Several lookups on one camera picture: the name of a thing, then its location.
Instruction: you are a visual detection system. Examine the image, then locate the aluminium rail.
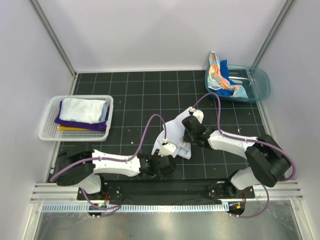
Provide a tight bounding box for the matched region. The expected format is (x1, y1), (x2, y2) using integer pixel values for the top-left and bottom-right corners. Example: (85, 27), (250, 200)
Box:
(29, 180), (304, 203)

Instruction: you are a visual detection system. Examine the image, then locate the aluminium frame post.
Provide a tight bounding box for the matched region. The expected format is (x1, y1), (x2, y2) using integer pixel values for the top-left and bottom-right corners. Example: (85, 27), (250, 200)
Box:
(28, 0), (77, 77)
(251, 0), (296, 68)

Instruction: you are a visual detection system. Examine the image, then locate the right aluminium frame post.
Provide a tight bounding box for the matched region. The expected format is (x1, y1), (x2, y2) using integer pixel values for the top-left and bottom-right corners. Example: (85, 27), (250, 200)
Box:
(251, 0), (296, 68)

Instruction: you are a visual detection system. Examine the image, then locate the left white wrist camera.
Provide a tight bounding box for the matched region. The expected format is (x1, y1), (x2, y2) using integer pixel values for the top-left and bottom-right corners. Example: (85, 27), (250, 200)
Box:
(158, 138), (177, 157)

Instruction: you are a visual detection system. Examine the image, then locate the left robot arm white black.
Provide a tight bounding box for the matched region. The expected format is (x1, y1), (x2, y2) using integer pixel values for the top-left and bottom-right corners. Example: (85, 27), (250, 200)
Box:
(50, 147), (176, 200)

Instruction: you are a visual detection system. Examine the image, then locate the white towel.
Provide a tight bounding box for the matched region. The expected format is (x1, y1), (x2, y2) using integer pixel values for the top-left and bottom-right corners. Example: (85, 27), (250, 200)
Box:
(151, 109), (192, 160)

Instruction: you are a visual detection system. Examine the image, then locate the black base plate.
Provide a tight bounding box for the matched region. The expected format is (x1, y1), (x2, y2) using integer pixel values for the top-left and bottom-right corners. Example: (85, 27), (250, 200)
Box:
(87, 179), (255, 206)

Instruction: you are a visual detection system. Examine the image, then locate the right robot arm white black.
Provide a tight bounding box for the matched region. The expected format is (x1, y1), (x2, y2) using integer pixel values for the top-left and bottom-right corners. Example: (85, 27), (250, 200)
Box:
(182, 114), (293, 198)

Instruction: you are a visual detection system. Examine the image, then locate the purple folded towel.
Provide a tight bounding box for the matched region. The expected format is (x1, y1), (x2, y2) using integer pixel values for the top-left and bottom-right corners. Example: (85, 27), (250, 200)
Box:
(54, 101), (110, 132)

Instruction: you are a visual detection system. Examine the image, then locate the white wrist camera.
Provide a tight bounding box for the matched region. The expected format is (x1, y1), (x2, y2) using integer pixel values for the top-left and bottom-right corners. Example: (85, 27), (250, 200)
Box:
(188, 106), (204, 124)
(158, 138), (177, 157)

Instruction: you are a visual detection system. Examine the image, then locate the teal plastic bowl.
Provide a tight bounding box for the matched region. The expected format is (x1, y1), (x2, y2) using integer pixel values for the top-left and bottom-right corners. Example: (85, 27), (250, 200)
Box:
(219, 64), (271, 104)

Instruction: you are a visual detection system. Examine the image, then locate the left aluminium frame post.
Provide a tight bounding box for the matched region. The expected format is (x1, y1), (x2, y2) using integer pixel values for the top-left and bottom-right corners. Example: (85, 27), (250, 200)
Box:
(28, 0), (77, 77)

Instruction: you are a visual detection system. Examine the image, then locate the yellow folded towel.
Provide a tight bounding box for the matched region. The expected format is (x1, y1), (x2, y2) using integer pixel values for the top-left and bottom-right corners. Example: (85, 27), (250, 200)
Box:
(57, 125), (87, 131)

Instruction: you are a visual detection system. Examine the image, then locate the dark blue towel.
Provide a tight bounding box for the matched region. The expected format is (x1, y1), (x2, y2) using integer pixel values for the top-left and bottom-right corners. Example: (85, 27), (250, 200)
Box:
(208, 59), (236, 97)

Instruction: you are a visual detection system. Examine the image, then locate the black grid mat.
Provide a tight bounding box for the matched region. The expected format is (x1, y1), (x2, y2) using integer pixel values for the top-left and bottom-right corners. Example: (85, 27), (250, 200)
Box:
(73, 70), (265, 155)

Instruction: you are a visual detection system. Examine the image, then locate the white plastic basket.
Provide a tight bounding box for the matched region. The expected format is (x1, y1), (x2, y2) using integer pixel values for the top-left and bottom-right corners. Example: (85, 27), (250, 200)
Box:
(38, 95), (114, 142)

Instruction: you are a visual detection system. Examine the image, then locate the white slotted cable duct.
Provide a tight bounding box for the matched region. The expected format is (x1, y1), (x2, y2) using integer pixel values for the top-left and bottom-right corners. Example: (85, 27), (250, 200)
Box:
(41, 202), (229, 214)

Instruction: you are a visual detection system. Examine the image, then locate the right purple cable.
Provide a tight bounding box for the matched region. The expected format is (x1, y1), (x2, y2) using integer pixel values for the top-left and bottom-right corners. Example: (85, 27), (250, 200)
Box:
(192, 92), (297, 219)

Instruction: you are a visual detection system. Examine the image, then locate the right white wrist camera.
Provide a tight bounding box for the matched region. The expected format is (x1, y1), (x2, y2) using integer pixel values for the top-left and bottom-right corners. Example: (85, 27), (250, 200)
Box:
(188, 106), (204, 124)

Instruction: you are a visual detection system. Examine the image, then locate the light blue bear towel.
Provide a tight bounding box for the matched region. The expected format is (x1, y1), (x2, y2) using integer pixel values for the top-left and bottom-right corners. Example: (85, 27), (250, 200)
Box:
(59, 98), (109, 124)

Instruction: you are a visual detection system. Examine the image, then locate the orange patterned towel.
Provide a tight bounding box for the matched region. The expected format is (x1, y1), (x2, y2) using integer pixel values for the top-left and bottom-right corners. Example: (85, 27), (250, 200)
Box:
(206, 51), (249, 101)

